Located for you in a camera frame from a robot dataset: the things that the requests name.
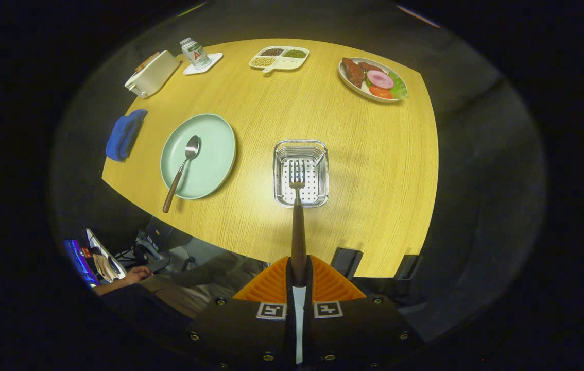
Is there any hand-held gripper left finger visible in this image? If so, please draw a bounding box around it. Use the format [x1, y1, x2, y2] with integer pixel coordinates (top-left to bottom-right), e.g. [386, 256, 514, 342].
[189, 256, 298, 371]

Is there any metal wire cutlery basket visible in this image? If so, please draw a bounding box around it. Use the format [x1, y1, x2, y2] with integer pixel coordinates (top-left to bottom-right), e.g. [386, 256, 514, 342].
[273, 140, 330, 208]

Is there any white divided dish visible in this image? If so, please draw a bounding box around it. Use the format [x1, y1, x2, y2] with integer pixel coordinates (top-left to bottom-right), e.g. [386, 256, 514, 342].
[249, 46, 310, 74]

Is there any blue cloth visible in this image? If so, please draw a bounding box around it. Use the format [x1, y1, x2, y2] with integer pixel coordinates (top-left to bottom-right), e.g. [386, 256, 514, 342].
[105, 109, 148, 162]

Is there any wooden handled metal spoon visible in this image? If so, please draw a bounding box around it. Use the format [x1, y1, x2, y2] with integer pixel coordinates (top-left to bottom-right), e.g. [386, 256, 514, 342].
[162, 134, 201, 214]

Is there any lit computer screen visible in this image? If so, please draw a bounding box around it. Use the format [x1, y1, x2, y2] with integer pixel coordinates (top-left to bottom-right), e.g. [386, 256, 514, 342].
[63, 239, 99, 288]

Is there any small white drink bottle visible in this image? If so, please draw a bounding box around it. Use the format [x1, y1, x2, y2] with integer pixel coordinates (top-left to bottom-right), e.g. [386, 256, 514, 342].
[179, 37, 212, 70]

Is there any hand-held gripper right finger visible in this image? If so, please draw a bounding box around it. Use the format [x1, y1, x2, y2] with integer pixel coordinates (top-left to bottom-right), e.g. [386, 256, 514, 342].
[303, 255, 421, 371]

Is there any pale green plate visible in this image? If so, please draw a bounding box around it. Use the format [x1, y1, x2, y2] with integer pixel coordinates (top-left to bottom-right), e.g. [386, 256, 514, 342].
[160, 113, 237, 200]

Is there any black table bracket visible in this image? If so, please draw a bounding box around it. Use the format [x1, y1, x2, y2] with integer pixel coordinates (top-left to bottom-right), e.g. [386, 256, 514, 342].
[394, 254, 421, 281]
[331, 247, 364, 280]

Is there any beige bag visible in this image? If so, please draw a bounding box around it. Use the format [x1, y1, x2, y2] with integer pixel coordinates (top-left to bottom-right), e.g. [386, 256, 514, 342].
[93, 254, 117, 281]

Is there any white toaster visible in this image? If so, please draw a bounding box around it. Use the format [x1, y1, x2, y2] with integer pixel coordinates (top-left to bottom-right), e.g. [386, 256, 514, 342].
[124, 50, 181, 99]

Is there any wooden handled metal fork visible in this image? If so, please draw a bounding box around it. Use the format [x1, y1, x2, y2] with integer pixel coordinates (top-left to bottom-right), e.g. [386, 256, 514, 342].
[288, 159, 308, 288]

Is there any white square coaster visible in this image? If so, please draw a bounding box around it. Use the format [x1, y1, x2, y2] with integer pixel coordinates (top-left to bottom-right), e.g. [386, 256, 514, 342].
[183, 53, 224, 76]

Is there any pink ham slice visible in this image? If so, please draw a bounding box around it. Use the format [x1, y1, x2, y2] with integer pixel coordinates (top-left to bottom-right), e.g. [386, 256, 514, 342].
[367, 70, 395, 89]

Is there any white food plate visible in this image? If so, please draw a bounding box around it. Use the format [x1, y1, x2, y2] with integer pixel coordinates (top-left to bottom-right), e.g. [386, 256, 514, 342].
[338, 57, 409, 103]

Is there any green lettuce leaf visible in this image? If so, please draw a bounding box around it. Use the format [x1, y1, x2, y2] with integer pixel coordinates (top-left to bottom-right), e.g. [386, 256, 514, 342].
[387, 72, 409, 100]

